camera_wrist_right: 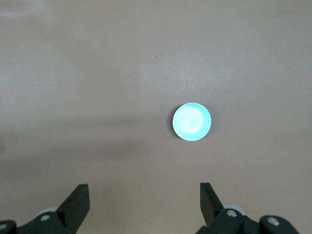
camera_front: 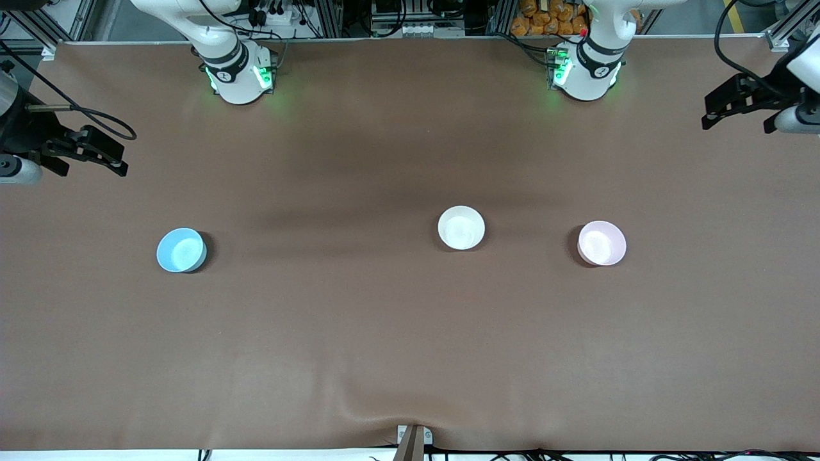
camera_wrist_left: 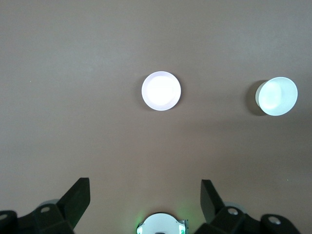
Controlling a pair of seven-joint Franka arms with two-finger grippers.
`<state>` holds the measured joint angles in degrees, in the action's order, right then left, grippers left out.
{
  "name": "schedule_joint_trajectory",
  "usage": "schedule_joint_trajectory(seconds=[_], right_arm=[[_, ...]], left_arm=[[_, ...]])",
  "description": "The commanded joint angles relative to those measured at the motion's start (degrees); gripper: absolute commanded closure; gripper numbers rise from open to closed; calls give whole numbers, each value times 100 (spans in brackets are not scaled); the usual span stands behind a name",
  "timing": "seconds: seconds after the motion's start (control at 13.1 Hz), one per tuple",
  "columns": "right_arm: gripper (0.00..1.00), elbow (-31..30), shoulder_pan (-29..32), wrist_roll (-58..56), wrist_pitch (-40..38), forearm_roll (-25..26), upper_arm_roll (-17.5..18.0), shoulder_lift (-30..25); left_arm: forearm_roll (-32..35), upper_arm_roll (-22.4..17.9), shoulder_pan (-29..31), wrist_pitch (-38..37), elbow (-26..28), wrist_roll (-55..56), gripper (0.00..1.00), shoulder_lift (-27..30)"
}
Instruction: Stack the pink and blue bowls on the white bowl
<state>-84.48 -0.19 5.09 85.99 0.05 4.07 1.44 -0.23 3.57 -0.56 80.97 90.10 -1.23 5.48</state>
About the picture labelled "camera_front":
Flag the light blue bowl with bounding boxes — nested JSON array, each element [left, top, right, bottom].
[[157, 227, 208, 273]]

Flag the pink bowl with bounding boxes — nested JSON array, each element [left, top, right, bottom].
[[577, 220, 627, 267]]

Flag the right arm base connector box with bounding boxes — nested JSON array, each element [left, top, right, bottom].
[[252, 48, 279, 92]]

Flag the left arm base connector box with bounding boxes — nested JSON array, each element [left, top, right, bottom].
[[546, 45, 572, 88]]

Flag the white bowl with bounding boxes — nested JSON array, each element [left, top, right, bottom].
[[438, 205, 486, 251]]

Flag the orange packets pile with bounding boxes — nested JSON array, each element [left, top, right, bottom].
[[511, 0, 590, 37]]

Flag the white power strip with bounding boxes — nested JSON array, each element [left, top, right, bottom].
[[247, 5, 302, 28]]

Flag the brown table mat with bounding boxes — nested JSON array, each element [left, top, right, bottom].
[[0, 35, 820, 452]]

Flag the black electronics rack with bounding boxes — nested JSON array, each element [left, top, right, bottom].
[[370, 0, 466, 37]]

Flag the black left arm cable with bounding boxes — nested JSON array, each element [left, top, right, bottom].
[[713, 0, 779, 97]]

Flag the aluminium frame strut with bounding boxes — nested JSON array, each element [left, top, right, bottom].
[[0, 10, 62, 61], [766, 13, 820, 53]]

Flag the aluminium frame post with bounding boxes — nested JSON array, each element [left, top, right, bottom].
[[487, 0, 513, 36], [312, 0, 343, 38]]

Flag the brown post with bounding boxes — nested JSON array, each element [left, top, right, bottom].
[[392, 428, 425, 461]]

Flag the grey metal clamp bracket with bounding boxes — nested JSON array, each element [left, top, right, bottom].
[[397, 425, 434, 461]]

